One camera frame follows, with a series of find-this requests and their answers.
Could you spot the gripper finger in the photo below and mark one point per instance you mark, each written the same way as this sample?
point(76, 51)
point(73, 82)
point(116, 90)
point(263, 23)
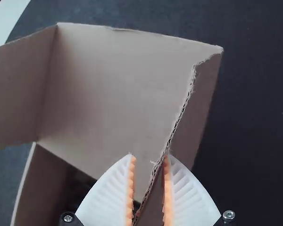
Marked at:
point(188, 200)
point(103, 200)

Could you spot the cardboard box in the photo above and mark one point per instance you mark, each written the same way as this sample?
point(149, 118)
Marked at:
point(108, 94)

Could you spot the black mat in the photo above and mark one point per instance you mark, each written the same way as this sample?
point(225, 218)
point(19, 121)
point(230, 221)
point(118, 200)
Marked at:
point(250, 117)

